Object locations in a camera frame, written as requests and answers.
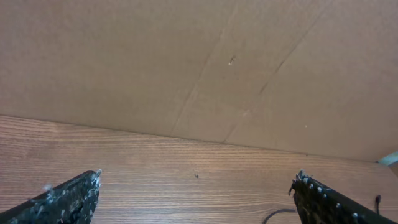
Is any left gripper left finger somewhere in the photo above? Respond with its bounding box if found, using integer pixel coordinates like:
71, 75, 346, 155
1, 170, 101, 224

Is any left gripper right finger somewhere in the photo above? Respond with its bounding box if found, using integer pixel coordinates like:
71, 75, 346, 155
289, 170, 396, 224

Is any black USB-C cable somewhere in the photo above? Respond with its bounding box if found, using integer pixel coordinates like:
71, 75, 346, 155
262, 194, 382, 224

